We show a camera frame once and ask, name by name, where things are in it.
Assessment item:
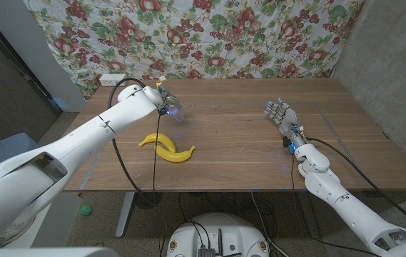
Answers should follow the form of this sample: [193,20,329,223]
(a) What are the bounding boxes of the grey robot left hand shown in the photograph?
[156,85,186,123]

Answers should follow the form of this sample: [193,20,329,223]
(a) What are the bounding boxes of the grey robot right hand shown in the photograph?
[263,99,308,151]

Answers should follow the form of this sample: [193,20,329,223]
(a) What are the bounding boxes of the clear medicine bottle white cap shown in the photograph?
[172,106,186,123]

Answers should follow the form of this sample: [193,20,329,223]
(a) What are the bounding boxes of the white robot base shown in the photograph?
[166,212,270,257]

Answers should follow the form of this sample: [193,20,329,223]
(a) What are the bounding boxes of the yellow toy banana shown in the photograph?
[138,133,177,153]
[153,144,196,163]

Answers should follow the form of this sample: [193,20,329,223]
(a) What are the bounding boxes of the grey tape outline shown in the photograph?
[79,101,373,190]

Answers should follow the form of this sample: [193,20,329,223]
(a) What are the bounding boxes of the white power strip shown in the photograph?
[98,73,128,87]

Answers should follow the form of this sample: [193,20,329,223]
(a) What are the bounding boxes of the floral fruit print backdrop cloth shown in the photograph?
[24,0,366,101]

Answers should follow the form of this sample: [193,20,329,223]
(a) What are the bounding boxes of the grey table leg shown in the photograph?
[297,191,321,239]

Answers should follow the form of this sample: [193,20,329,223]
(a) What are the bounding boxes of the black round fan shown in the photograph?
[133,191,163,210]

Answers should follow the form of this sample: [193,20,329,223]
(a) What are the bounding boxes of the white table leg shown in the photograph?
[115,191,136,239]

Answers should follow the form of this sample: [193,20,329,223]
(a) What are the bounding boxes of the white robot torso edge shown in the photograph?
[0,246,120,257]

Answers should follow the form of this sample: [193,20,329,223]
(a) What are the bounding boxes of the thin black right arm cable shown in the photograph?
[289,153,382,257]

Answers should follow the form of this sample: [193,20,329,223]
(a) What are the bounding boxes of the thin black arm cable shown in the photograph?
[289,153,382,257]
[151,114,163,257]

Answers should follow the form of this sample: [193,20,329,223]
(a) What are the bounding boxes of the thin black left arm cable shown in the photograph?
[151,114,163,257]

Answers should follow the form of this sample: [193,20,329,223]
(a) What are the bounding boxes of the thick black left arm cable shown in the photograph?
[107,77,170,257]

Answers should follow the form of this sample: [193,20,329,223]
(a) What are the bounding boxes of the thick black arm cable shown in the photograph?
[107,77,170,257]
[305,136,406,235]

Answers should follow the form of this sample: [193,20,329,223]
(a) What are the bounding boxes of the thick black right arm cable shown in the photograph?
[305,136,406,235]

